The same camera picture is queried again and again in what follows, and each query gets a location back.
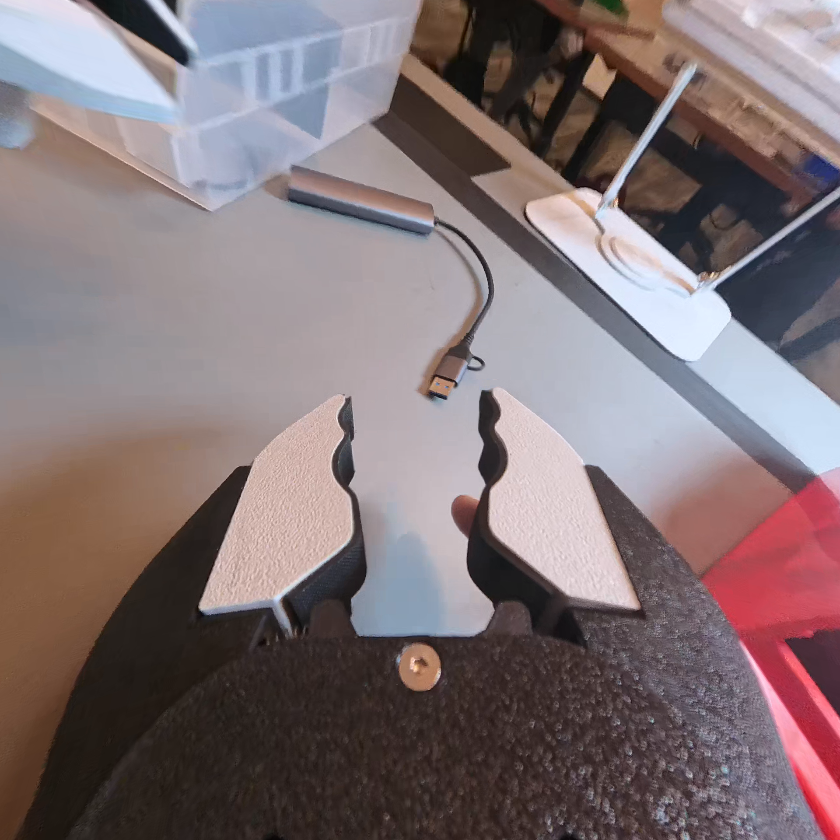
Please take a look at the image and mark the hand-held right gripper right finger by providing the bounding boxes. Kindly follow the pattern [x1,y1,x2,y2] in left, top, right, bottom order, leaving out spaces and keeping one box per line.
[467,387,642,613]

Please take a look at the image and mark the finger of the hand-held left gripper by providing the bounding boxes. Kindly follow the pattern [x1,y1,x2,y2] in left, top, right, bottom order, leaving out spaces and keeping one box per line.
[0,0,199,126]

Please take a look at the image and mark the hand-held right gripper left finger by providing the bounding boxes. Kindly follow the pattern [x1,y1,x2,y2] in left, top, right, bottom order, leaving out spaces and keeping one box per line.
[198,394,367,618]

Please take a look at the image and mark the clear plastic bin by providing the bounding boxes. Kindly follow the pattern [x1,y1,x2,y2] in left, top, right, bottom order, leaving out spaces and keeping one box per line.
[29,0,422,212]

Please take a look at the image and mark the red plastic bin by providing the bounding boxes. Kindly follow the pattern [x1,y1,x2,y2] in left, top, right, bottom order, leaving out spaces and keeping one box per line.
[701,469,840,840]

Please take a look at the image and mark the grey hub's attached cable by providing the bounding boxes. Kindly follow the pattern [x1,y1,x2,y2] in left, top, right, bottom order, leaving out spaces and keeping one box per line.
[420,220,497,403]

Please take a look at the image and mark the grey usb hub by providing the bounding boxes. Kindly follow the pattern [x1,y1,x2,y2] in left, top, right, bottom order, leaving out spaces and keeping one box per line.
[287,165,438,237]

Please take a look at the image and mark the instruction sheet on stand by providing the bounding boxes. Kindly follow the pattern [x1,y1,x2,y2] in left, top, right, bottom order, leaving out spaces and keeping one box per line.
[525,0,840,363]

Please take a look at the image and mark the wooden work table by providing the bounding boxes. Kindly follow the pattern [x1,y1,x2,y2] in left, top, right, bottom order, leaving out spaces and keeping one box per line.
[584,20,811,193]

